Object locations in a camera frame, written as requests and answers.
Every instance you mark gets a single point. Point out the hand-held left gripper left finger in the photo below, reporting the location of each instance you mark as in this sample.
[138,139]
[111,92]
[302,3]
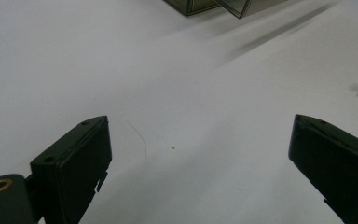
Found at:
[71,168]

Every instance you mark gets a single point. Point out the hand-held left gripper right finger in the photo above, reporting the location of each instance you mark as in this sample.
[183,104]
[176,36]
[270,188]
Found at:
[338,168]

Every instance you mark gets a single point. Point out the glass jewelry box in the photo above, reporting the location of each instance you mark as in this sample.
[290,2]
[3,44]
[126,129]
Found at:
[192,5]

